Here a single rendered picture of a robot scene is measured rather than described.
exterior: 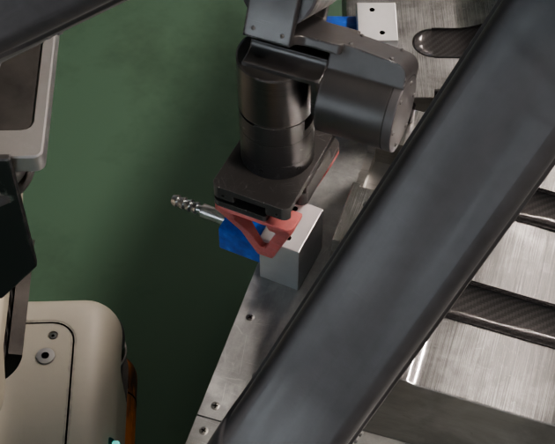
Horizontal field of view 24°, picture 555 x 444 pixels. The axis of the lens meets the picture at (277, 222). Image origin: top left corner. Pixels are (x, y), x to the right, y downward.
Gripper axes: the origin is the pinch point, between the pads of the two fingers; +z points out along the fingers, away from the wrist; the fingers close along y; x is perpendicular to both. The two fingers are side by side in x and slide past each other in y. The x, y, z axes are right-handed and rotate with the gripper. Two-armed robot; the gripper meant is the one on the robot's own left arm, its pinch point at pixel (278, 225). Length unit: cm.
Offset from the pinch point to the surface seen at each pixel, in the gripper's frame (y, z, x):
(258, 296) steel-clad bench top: -4.3, 4.5, -0.1
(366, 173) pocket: 5.8, -3.0, -5.4
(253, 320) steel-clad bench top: -6.7, 4.5, -0.7
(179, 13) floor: 99, 82, 68
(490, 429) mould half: -11.3, -0.4, -22.3
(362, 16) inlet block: 22.4, -4.0, 1.9
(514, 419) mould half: -11.1, -2.6, -23.7
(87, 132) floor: 65, 82, 68
